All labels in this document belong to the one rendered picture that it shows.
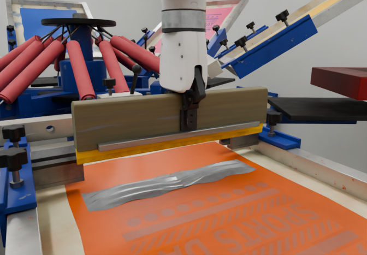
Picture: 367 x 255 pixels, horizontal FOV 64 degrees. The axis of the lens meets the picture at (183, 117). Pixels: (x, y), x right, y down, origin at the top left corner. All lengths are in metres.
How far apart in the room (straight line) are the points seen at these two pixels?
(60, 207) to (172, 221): 0.20
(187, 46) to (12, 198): 0.35
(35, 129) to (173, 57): 0.43
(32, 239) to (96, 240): 0.09
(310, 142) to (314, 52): 0.81
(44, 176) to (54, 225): 0.10
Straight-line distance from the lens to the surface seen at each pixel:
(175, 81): 0.50
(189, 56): 0.48
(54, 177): 0.58
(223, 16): 2.26
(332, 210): 0.57
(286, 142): 0.73
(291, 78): 3.02
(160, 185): 0.58
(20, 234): 0.45
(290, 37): 1.10
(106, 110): 0.47
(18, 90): 1.17
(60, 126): 0.81
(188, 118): 0.51
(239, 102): 0.59
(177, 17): 0.49
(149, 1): 5.12
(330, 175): 0.65
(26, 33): 2.34
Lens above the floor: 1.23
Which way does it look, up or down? 14 degrees down
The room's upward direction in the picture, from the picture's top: straight up
